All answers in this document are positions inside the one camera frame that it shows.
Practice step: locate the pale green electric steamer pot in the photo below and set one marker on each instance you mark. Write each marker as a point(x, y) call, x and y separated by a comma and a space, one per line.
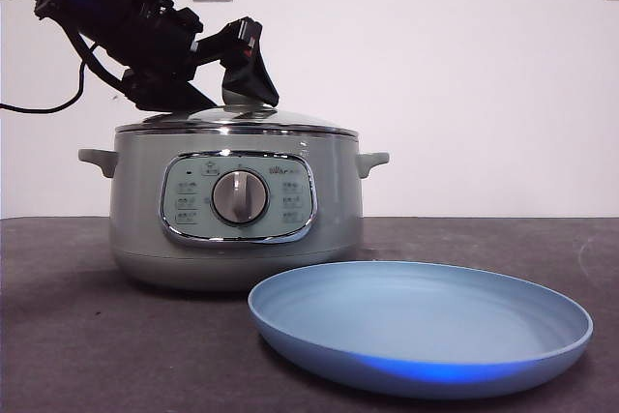
point(140, 219)

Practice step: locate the glass lid with green knob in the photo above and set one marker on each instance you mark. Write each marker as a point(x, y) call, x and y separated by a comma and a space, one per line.
point(290, 120)

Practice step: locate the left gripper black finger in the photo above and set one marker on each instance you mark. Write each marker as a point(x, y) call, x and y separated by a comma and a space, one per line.
point(159, 94)
point(246, 69)

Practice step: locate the blue round plate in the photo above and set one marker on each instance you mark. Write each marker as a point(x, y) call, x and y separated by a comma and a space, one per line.
point(416, 316)

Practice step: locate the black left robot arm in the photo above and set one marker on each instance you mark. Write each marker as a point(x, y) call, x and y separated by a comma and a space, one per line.
point(121, 21)

